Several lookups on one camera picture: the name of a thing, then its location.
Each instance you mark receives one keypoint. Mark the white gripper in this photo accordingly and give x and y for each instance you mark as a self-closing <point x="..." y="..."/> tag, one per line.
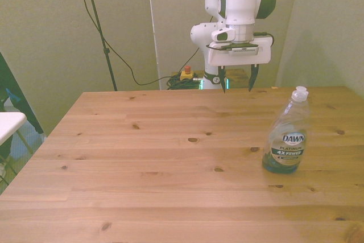
<point x="241" y="53"/>

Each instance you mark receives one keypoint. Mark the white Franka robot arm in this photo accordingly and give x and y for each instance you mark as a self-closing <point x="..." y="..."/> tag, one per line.
<point x="240" y="1"/>

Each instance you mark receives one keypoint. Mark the clear Dawn dish soap bottle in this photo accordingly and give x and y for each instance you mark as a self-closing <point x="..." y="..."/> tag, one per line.
<point x="286" y="137"/>

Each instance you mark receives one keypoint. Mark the yellow emergency stop button box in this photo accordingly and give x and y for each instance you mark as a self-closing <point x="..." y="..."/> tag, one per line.
<point x="187" y="74"/>

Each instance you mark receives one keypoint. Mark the white folding table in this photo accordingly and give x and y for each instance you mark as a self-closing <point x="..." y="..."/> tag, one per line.
<point x="10" y="126"/>

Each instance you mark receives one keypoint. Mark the white vertical wall trim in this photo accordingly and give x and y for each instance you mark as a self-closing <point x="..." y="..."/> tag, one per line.
<point x="152" y="29"/>

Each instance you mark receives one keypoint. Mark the black camera tripod stand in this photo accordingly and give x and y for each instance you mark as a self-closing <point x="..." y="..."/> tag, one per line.
<point x="98" y="26"/>

